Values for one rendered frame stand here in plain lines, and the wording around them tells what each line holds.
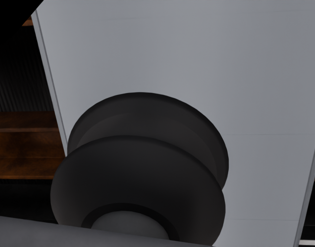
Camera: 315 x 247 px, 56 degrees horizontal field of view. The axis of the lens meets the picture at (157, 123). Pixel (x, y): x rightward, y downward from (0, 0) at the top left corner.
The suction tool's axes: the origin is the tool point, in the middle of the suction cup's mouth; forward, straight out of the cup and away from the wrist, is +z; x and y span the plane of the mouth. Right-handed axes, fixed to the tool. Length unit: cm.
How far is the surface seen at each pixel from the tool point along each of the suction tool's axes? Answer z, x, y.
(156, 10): 11.9, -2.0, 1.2
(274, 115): 11.9, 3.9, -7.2
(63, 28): 11.8, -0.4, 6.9
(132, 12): 11.9, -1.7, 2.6
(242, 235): 11.6, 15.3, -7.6
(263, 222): 11.7, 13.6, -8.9
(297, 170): 11.9, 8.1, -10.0
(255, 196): 11.7, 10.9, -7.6
